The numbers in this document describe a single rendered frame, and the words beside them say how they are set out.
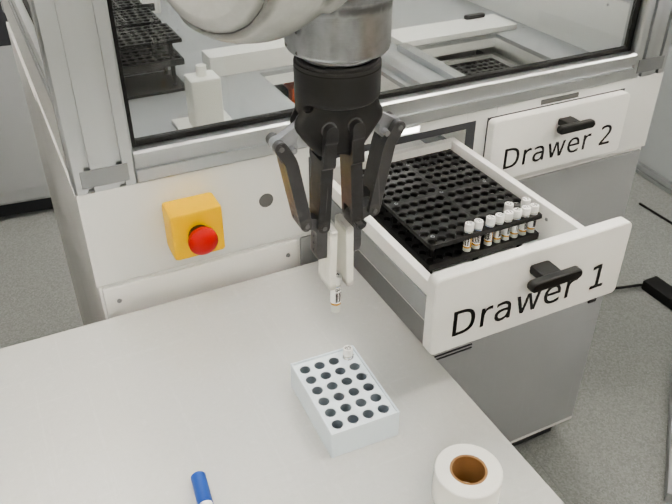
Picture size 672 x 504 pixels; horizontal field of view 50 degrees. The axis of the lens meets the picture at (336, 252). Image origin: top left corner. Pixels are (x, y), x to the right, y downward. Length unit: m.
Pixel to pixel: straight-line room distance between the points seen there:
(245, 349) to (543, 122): 0.62
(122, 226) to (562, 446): 1.29
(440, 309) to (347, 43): 0.36
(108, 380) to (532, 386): 1.03
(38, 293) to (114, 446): 1.65
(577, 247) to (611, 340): 1.37
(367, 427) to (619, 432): 1.26
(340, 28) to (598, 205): 0.99
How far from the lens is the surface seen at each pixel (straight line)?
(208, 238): 0.97
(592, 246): 0.95
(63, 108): 0.93
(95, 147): 0.96
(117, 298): 1.07
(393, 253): 0.92
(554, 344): 1.66
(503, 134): 1.22
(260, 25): 0.39
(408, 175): 1.08
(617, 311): 2.41
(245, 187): 1.04
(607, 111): 1.36
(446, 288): 0.82
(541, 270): 0.88
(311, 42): 0.59
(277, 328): 1.00
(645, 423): 2.07
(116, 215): 1.00
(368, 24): 0.59
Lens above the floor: 1.40
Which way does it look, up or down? 34 degrees down
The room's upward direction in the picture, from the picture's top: straight up
